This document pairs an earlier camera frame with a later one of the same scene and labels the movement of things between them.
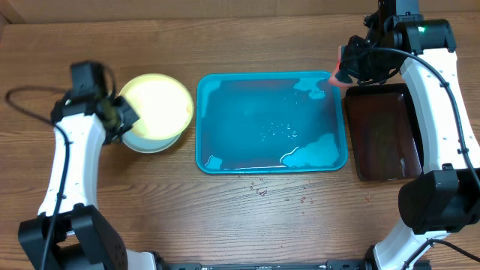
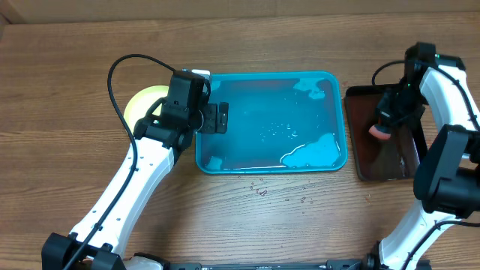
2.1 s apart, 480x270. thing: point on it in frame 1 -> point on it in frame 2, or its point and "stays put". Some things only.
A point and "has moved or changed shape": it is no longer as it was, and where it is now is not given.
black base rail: [329, 265] stays put
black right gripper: [349, 69] -> [388, 107]
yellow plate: [164, 106] has moved or changed shape
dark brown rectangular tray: [385, 133] stays put
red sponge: [333, 79] -> [378, 133]
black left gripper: [133, 117] -> [209, 126]
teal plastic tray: [269, 122] stays put
